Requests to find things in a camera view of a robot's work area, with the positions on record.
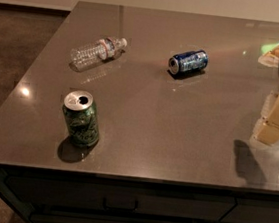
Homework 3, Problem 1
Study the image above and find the clear plastic water bottle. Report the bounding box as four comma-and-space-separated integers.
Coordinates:
69, 37, 127, 73

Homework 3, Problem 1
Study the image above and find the blue soda can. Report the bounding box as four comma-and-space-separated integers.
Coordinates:
168, 50, 209, 75

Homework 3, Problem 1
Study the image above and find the green soda can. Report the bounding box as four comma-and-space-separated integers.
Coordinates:
62, 90, 100, 147

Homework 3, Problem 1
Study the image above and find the snack bag on counter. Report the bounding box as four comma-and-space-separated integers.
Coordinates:
258, 43, 279, 68

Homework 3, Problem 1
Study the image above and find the dark cabinet drawer front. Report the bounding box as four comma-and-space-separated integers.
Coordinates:
6, 176, 235, 221

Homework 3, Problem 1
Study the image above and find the drawer handle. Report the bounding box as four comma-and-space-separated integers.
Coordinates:
103, 197, 138, 213

